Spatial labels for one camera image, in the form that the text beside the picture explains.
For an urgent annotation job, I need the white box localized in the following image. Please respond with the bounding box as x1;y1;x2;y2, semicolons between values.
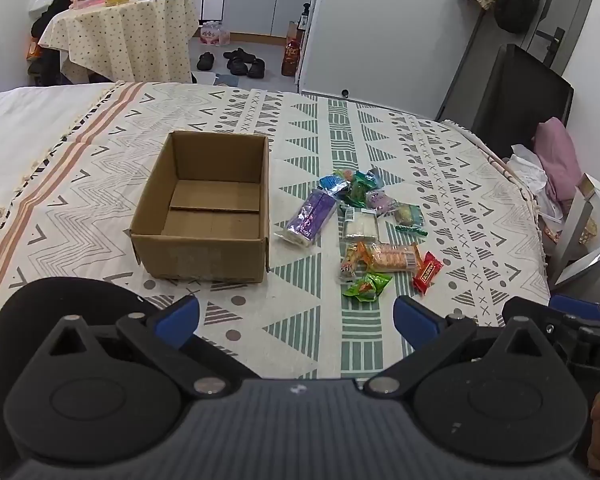
547;172;600;291

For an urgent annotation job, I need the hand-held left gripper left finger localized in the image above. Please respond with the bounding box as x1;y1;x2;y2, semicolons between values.
44;294;262;400

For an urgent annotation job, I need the purple snack packet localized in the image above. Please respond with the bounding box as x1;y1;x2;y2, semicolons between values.
274;187;338;248

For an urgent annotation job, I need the red oil bottle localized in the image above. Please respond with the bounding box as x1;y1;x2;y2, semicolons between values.
281;42;301;77

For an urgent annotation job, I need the clear lilac snack packet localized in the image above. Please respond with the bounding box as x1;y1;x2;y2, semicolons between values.
365;187;399;216

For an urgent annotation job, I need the white cabinet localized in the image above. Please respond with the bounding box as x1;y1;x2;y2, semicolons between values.
198;0;326;38

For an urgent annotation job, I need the pink cloth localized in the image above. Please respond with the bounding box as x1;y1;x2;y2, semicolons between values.
534;117;583;216

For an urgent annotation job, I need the clear white cracker packet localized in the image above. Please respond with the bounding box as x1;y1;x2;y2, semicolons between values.
341;206;381;241

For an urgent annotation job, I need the bright green snack packet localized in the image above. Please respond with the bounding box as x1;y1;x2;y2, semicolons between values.
342;271;393;302

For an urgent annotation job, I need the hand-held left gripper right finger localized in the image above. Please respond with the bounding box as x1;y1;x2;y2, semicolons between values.
362;294;557;399

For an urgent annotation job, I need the dark clothes pile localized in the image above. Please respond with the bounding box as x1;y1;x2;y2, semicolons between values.
29;0;108;41

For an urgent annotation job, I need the black chair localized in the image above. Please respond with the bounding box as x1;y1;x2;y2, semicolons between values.
472;43;575;158

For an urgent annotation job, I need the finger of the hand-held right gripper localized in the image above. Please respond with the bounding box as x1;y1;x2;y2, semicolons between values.
502;296;581;363
549;294;600;322

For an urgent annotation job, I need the red snack bar packet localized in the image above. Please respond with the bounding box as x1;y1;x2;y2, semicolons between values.
412;251;444;295

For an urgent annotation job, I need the white bedsheet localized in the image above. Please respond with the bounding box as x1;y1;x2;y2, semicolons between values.
0;84;118;241

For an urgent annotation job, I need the white plastic bag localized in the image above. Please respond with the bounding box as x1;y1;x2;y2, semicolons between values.
505;144;566;222

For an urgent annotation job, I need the table with dotted tablecloth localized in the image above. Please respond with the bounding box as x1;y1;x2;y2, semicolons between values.
37;0;201;84

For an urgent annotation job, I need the pink pack of water bottles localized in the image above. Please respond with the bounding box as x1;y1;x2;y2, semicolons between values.
200;21;231;46

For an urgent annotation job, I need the green cake packet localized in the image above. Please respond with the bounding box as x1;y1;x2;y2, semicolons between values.
392;202;429;238

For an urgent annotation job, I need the orange biscuit packet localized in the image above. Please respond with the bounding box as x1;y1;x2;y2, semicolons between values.
357;241;424;272

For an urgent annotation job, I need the dark green snack packet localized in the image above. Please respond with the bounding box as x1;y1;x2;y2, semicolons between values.
349;180;381;207

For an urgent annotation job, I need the brown cardboard box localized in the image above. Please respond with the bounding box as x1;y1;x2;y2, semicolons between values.
129;130;272;283

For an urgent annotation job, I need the door handle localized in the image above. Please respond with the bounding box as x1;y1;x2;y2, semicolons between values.
535;27;566;68

